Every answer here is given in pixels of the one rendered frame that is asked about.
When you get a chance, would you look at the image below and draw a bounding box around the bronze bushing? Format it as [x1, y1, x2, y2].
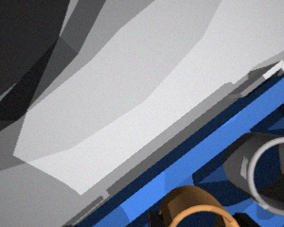
[159, 185, 239, 227]

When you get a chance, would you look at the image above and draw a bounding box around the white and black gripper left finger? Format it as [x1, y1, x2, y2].
[149, 211, 165, 227]

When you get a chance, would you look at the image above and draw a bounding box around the small grey block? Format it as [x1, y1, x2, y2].
[229, 61, 284, 99]

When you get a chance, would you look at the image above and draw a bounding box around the grey metal bushing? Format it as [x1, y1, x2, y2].
[223, 132, 284, 217]

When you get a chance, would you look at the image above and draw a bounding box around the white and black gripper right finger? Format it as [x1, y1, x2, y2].
[232, 213, 260, 227]

